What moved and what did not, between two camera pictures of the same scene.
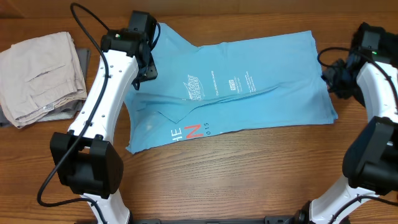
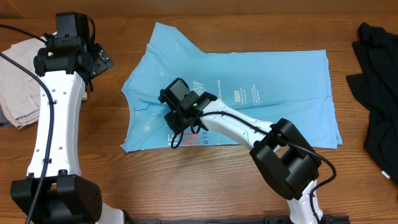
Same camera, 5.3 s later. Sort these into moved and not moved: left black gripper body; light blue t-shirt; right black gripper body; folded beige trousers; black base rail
Moved: light blue t-shirt; left black gripper body; right black gripper body
Not moved: black base rail; folded beige trousers
